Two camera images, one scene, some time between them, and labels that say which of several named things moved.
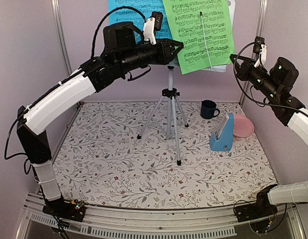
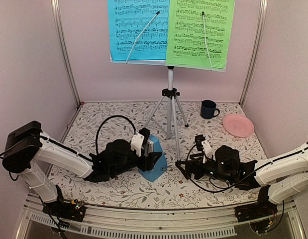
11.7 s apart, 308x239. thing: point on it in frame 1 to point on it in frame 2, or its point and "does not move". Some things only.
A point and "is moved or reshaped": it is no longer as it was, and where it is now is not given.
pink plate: (243, 126) does not move
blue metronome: (223, 140) to (159, 167)
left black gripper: (166, 55) to (148, 162)
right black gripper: (243, 71) to (190, 164)
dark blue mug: (208, 108) does not move
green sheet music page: (204, 28) is moved or reshaped
